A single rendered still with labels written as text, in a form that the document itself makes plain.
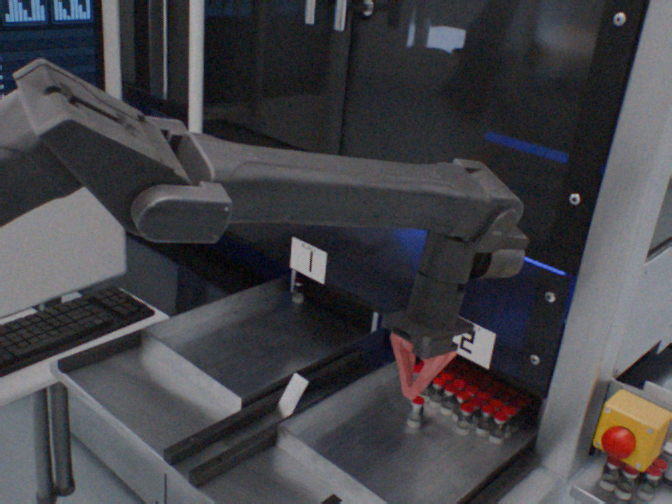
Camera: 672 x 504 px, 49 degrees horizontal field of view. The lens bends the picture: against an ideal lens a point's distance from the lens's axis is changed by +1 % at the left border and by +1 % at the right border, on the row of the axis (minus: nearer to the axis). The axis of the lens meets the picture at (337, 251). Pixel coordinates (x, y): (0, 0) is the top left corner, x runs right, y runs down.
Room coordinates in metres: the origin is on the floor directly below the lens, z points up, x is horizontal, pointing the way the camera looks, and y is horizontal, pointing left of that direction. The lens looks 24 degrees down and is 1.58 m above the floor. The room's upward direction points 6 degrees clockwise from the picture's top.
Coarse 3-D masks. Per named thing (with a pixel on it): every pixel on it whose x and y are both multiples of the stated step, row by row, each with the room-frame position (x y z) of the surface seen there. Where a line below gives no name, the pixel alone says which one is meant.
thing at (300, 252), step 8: (296, 240) 1.21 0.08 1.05; (296, 248) 1.20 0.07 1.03; (304, 248) 1.19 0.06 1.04; (312, 248) 1.18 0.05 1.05; (296, 256) 1.20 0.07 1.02; (304, 256) 1.19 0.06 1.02; (320, 256) 1.17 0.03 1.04; (296, 264) 1.20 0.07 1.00; (304, 264) 1.19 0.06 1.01; (312, 264) 1.18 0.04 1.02; (320, 264) 1.16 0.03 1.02; (304, 272) 1.19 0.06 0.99; (312, 272) 1.18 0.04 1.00; (320, 272) 1.16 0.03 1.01; (320, 280) 1.16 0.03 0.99
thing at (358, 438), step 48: (384, 384) 1.03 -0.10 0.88; (288, 432) 0.84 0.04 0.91; (336, 432) 0.89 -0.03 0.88; (384, 432) 0.90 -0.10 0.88; (432, 432) 0.91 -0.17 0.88; (528, 432) 0.94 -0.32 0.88; (336, 480) 0.78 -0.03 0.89; (384, 480) 0.80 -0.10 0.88; (432, 480) 0.81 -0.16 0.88; (480, 480) 0.78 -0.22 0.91
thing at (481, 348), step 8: (480, 328) 0.95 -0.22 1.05; (456, 336) 0.98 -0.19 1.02; (464, 336) 0.97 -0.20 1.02; (480, 336) 0.95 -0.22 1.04; (488, 336) 0.94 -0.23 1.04; (464, 344) 0.97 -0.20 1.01; (472, 344) 0.96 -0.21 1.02; (480, 344) 0.95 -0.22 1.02; (488, 344) 0.94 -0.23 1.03; (464, 352) 0.97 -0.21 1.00; (472, 352) 0.96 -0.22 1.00; (480, 352) 0.95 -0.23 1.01; (488, 352) 0.94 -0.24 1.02; (472, 360) 0.95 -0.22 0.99; (480, 360) 0.95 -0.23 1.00; (488, 360) 0.94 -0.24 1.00
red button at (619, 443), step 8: (608, 432) 0.79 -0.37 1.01; (616, 432) 0.78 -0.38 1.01; (624, 432) 0.78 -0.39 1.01; (608, 440) 0.78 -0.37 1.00; (616, 440) 0.78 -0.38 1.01; (624, 440) 0.77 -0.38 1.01; (632, 440) 0.78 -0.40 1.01; (608, 448) 0.78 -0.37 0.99; (616, 448) 0.77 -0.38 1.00; (624, 448) 0.77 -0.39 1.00; (632, 448) 0.77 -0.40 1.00; (616, 456) 0.77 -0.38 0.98; (624, 456) 0.77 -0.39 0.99
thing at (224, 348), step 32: (256, 288) 1.26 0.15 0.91; (160, 320) 1.10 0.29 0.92; (192, 320) 1.15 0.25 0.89; (224, 320) 1.18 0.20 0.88; (256, 320) 1.19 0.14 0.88; (288, 320) 1.20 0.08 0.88; (320, 320) 1.22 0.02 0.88; (160, 352) 1.04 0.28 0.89; (192, 352) 1.06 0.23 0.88; (224, 352) 1.07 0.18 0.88; (256, 352) 1.08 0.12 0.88; (288, 352) 1.09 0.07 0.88; (320, 352) 1.11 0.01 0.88; (224, 384) 0.94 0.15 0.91; (256, 384) 0.99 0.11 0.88; (288, 384) 0.98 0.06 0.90
